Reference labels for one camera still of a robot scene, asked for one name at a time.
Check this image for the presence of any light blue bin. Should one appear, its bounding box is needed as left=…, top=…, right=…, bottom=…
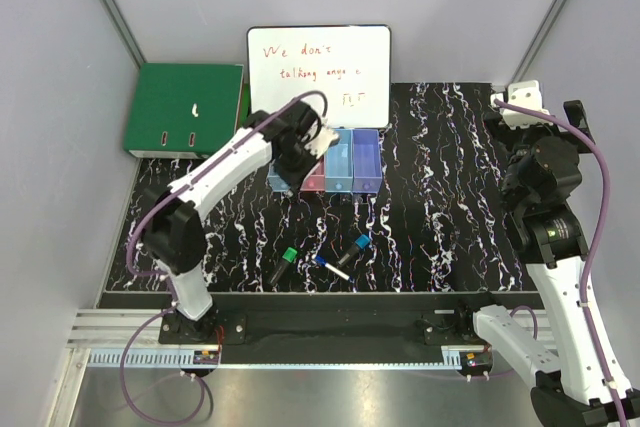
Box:
left=267, top=163, right=289, bottom=193
left=325, top=129, right=354, bottom=194

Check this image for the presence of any pink bin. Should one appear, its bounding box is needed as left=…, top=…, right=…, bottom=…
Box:
left=300, top=160, right=325, bottom=192

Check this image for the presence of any black marker green cap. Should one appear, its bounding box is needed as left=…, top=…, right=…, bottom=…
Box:
left=267, top=247, right=298, bottom=286

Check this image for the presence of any white pen blue cap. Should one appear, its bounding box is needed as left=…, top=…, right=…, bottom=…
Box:
left=314, top=255, right=352, bottom=282

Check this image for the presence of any black marker blue cap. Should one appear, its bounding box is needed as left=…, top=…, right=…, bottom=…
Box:
left=336, top=235, right=371, bottom=267

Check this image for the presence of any white dry-erase board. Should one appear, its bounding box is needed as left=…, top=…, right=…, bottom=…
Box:
left=247, top=25, right=391, bottom=129

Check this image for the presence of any purple bin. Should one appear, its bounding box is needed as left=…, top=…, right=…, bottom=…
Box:
left=352, top=129, right=383, bottom=194

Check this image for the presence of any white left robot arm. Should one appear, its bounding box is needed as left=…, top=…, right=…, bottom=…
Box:
left=126, top=99, right=339, bottom=343

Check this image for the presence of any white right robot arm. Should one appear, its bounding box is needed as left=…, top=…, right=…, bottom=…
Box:
left=453, top=98, right=639, bottom=426

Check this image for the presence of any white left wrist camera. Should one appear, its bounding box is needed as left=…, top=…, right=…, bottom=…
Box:
left=305, top=126, right=340, bottom=159

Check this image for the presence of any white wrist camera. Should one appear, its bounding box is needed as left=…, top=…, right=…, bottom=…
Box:
left=490, top=80, right=549, bottom=130
left=305, top=126, right=340, bottom=159

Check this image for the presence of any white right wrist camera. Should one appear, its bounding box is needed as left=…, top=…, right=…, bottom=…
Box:
left=490, top=80, right=549, bottom=130

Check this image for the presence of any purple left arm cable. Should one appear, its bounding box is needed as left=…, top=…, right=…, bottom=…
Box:
left=122, top=90, right=329, bottom=421

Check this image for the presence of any green ring binder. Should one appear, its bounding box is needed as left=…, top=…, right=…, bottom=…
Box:
left=123, top=63, right=244, bottom=159

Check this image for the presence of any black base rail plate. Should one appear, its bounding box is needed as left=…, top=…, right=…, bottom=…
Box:
left=159, top=292, right=497, bottom=366

